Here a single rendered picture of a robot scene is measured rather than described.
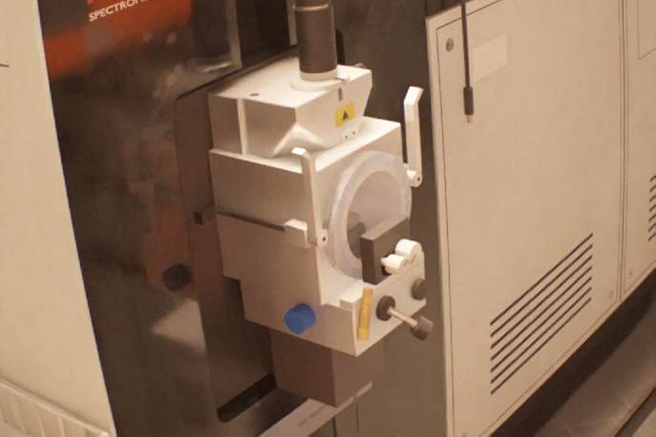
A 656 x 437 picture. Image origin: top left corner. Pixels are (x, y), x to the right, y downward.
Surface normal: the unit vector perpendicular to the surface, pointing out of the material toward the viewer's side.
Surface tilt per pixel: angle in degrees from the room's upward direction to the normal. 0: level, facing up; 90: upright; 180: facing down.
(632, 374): 0
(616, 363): 0
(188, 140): 90
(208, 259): 90
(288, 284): 90
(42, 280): 90
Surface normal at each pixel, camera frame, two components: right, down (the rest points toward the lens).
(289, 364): -0.61, 0.37
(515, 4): 0.79, 0.18
